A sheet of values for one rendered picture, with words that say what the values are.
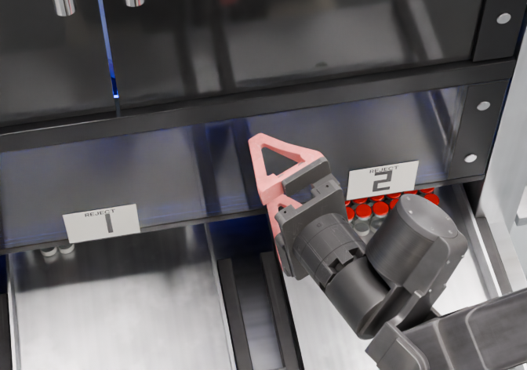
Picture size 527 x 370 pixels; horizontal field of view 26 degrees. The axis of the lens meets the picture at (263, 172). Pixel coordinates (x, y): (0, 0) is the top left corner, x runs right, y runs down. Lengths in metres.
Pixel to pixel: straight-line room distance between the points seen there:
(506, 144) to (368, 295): 0.47
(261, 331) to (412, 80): 0.39
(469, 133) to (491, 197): 0.15
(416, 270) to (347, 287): 0.07
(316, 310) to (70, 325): 0.31
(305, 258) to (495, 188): 0.50
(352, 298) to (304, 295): 0.47
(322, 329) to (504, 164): 0.30
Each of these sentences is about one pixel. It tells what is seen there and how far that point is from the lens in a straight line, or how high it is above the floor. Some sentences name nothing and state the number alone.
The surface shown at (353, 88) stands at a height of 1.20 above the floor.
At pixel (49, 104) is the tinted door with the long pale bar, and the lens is 1.20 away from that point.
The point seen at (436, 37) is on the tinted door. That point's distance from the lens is 1.23.
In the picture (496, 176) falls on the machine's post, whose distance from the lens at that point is 1.46.
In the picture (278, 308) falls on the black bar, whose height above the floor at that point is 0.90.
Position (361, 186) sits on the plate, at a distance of 1.39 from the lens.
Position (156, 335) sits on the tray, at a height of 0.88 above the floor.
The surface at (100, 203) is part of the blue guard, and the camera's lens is 1.33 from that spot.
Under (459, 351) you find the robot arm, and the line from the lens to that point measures 0.95.
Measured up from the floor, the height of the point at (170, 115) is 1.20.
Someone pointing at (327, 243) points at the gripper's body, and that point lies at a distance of 1.01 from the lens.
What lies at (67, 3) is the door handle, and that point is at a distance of 0.99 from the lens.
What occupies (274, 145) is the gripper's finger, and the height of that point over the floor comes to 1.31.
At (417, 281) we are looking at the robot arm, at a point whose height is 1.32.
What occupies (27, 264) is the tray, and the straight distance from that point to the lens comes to 1.51.
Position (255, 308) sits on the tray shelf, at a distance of 1.45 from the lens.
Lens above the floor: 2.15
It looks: 54 degrees down
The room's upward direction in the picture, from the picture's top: straight up
